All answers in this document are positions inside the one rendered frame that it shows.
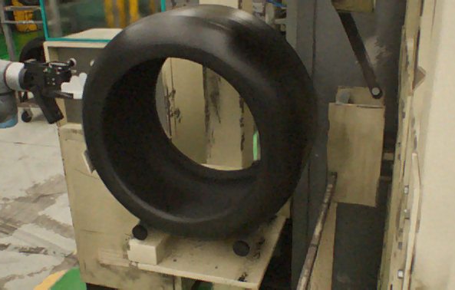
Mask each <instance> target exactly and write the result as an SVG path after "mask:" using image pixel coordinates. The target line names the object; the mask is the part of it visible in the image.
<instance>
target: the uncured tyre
mask: <svg viewBox="0 0 455 290"><path fill-rule="evenodd" d="M167 58H180V59H185V60H188V61H194V62H196V63H198V64H200V65H202V66H204V67H206V68H209V69H210V70H212V71H215V72H216V73H217V74H219V76H220V77H222V78H223V79H225V80H226V81H228V82H229V83H230V84H231V85H232V87H233V88H234V89H235V90H237V92H238V93H239V94H240V95H241V97H242V99H243V100H244V101H245V103H246V104H247V105H248V107H249V110H250V111H251V113H252V116H253V118H254V121H255V123H256V128H258V132H259V139H260V146H261V159H260V162H259V163H257V164H255V165H253V166H250V167H247V168H243V169H239V170H218V169H213V168H209V167H207V166H204V165H200V164H198V163H197V162H196V161H194V160H192V159H190V158H189V157H187V156H186V155H184V154H183V153H182V151H181V150H178V149H177V148H176V146H175V145H174V144H173V143H172V140H171V139H170V138H169V137H168V136H167V135H166V133H165V131H164V129H163V126H162V124H161V122H160V118H159V115H158V112H157V108H156V101H155V91H156V84H157V81H158V77H159V74H160V71H161V69H162V67H163V65H164V62H165V61H166V59H167ZM81 126H82V132H83V137H84V143H85V146H86V149H87V153H88V156H89V158H90V160H91V161H92V164H93V166H94V168H95V170H96V172H97V175H98V176H99V177H100V179H101V181H103V183H104V185H105V186H106V187H107V189H108V190H109V191H110V193H111V194H112V196H114V198H115V199H116V200H117V201H118V202H119V203H120V204H121V205H122V207H123V208H126V209H127V210H128V211H129V212H130V213H132V214H133V215H135V217H137V218H138V219H140V220H141V221H143V222H145V223H147V224H148V225H150V226H152V227H153V228H155V229H157V230H160V231H161V232H165V233H167V234H170V235H173V236H177V237H181V239H188V240H196V241H219V240H225V239H231V238H232V237H235V236H240V235H242V234H244V233H247V232H250V231H252V230H254V229H256V228H258V226H260V225H262V224H263V223H264V222H266V221H267V220H270V219H271V218H272V217H273V216H274V215H275V214H276V213H277V212H278V211H279V210H280V209H281V208H282V207H283V206H284V205H285V204H286V202H287V201H288V199H289V198H290V196H292V194H293V193H294V191H295V188H296V187H297V185H298V182H299V180H300V177H301V176H302V174H303V171H304V169H305V166H306V164H307V161H308V158H309V156H310V154H311V151H312V148H313V147H314V144H315V138H316V133H317V126H318V108H317V101H316V96H315V90H313V86H312V82H311V79H310V77H309V75H308V72H307V69H306V67H305V66H304V63H302V60H301V59H300V57H299V56H298V55H297V53H296V51H295V49H294V48H293V47H292V46H291V45H290V44H289V43H288V42H287V40H286V39H285V38H284V37H283V36H282V35H281V34H279V33H278V32H277V31H276V30H275V29H274V28H273V27H272V26H271V25H268V24H267V23H265V22H264V21H262V20H261V19H259V18H257V17H256V16H254V15H252V14H249V13H248V12H244V11H242V10H239V9H237V8H232V7H231V6H227V5H217V4H195V5H185V6H182V8H176V9H173V10H169V11H166V12H161V13H158V14H154V15H149V16H147V17H144V18H142V19H140V20H139V21H136V22H134V23H132V24H130V25H128V26H127V27H126V28H124V29H123V30H122V31H120V32H119V33H118V34H116V35H115V36H114V37H113V38H112V39H111V40H110V41H109V42H108V43H107V45H106V46H105V47H104V48H103V49H102V51H101V52H100V53H99V55H98V56H97V57H96V59H95V60H94V63H93V64H92V66H91V69H89V72H88V73H87V77H86V80H85V82H84V89H83V93H82V99H81Z"/></svg>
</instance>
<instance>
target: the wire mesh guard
mask: <svg viewBox="0 0 455 290"><path fill-rule="evenodd" d="M337 178H338V172H331V175H330V177H329V181H328V185H327V189H326V191H325V194H324V197H323V200H322V203H321V208H320V211H319V214H318V219H317V222H316V225H315V230H314V233H312V239H311V242H310V244H309V247H308V252H307V256H306V258H305V264H304V266H303V269H302V272H301V275H300V278H299V280H298V286H297V289H296V290H313V289H314V290H333V278H334V263H335V237H336V236H337V222H338V203H333V201H332V198H333V194H334V192H333V190H334V188H335V181H337ZM331 201H332V202H331ZM323 251H324V252H323ZM319 257H320V258H319ZM316 263H317V265H316ZM323 274H324V275H323ZM317 278H318V279H317ZM313 282H315V283H316V286H315V284H313ZM310 284H311V288H310ZM319 284H320V285H319Z"/></svg>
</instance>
